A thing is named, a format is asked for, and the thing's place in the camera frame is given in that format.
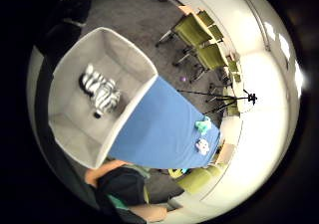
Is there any zebra soft toy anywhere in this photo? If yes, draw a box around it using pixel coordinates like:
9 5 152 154
78 63 123 119

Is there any grey fabric storage bin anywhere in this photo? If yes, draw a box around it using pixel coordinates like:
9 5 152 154
47 26 160 170

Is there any green office chair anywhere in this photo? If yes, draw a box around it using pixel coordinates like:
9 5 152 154
197 10 215 28
155 14 213 49
208 24 224 41
172 43 229 83

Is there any long wooden table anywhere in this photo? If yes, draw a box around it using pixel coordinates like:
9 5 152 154
177 5 241 64

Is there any blue tablecloth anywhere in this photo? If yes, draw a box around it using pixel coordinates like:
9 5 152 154
108 76 222 170

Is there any teal soft toy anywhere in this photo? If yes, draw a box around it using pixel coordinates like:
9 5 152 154
194 116 212 134

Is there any the person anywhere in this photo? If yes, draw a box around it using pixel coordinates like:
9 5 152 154
84 159 185 224

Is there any ceiling light panel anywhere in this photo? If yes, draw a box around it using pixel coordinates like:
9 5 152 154
278 34 291 61
293 61 305 98
263 21 277 41

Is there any green armchair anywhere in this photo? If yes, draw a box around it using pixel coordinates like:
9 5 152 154
175 163 227 196

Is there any black camera tripod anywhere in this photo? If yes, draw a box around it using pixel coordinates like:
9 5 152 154
176 89 258 115

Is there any small black camera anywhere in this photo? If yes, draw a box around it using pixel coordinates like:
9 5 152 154
246 93 258 106

